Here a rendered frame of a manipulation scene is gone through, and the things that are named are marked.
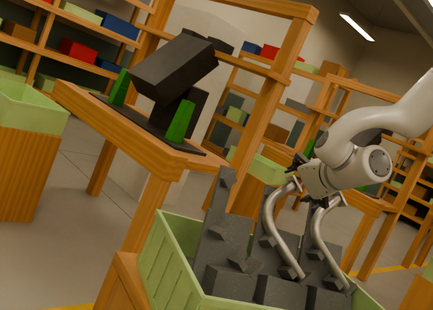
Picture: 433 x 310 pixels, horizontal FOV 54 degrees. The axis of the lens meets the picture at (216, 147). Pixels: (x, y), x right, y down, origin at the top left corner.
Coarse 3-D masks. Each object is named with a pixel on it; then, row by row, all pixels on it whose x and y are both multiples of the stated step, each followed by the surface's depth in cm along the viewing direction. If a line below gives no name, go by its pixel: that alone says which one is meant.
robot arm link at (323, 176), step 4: (324, 164) 104; (320, 168) 105; (324, 168) 104; (320, 172) 105; (324, 172) 103; (320, 176) 105; (324, 176) 103; (324, 180) 104; (328, 180) 102; (324, 184) 104; (328, 184) 103; (328, 188) 105; (332, 188) 103
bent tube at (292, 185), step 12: (288, 180) 127; (276, 192) 122; (288, 192) 123; (300, 192) 124; (264, 204) 120; (264, 216) 119; (264, 228) 119; (276, 240) 118; (288, 252) 118; (288, 264) 119; (300, 276) 118
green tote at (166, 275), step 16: (160, 224) 113; (176, 224) 122; (192, 224) 123; (160, 240) 110; (176, 240) 103; (192, 240) 125; (144, 256) 117; (160, 256) 107; (176, 256) 98; (192, 256) 126; (144, 272) 113; (160, 272) 104; (176, 272) 96; (192, 272) 91; (144, 288) 110; (160, 288) 101; (176, 288) 94; (192, 288) 86; (160, 304) 98; (176, 304) 91; (192, 304) 85; (208, 304) 83; (224, 304) 84; (240, 304) 86; (256, 304) 89; (352, 304) 126; (368, 304) 121
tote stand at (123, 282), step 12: (120, 252) 124; (120, 264) 119; (132, 264) 120; (108, 276) 123; (120, 276) 117; (132, 276) 113; (108, 288) 121; (120, 288) 115; (132, 288) 110; (96, 300) 126; (108, 300) 119; (120, 300) 114; (132, 300) 108; (144, 300) 105
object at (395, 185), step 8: (400, 152) 1054; (408, 152) 1090; (432, 160) 1010; (392, 168) 1059; (400, 168) 1097; (408, 168) 1048; (424, 176) 1038; (384, 184) 1066; (392, 184) 1060; (400, 184) 1049; (416, 184) 1028; (424, 184) 1006; (432, 184) 998; (416, 192) 1025; (424, 192) 1013; (392, 200) 1058; (416, 200) 1011; (424, 200) 1005; (432, 200) 996; (408, 208) 1031; (416, 208) 1019; (408, 216) 1017; (416, 216) 1038; (432, 224) 1007
